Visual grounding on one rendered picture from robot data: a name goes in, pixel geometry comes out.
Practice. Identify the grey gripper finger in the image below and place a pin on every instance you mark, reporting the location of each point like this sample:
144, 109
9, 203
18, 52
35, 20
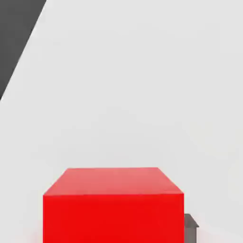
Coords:
189, 227

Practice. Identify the small red cube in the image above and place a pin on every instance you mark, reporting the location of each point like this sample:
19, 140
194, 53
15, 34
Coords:
113, 214

